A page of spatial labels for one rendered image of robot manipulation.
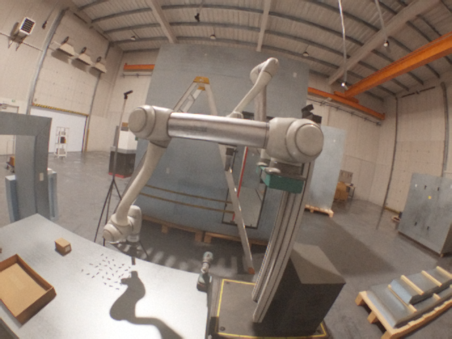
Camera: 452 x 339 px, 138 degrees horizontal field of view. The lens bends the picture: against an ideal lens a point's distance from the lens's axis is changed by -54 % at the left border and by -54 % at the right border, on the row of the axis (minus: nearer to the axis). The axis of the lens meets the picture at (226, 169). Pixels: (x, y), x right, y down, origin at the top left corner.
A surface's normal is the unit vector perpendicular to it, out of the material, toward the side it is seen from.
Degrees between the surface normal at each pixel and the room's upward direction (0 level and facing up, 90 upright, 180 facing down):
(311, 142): 90
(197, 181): 90
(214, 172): 90
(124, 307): 0
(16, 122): 90
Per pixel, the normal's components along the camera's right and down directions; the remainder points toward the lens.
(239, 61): -0.06, 0.09
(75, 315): 0.18, -0.98
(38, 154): 0.98, 0.18
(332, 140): -0.39, 0.03
